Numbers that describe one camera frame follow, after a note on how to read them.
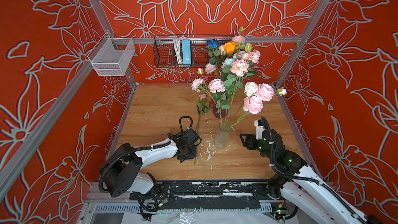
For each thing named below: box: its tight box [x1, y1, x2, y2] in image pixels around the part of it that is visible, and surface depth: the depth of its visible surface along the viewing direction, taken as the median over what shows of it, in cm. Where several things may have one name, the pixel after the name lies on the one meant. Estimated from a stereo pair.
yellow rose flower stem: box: [223, 41, 239, 54], surface depth 76 cm
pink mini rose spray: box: [227, 81, 264, 132], surface depth 58 cm
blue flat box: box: [181, 39, 192, 67], surface depth 91 cm
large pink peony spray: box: [230, 81, 287, 129], surface depth 58 cm
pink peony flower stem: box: [204, 62, 218, 76], surface depth 83 cm
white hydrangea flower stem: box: [221, 42, 253, 69], surface depth 66 cm
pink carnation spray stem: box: [230, 25, 246, 49], surface depth 77 cm
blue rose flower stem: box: [206, 38, 222, 69], surface depth 81 cm
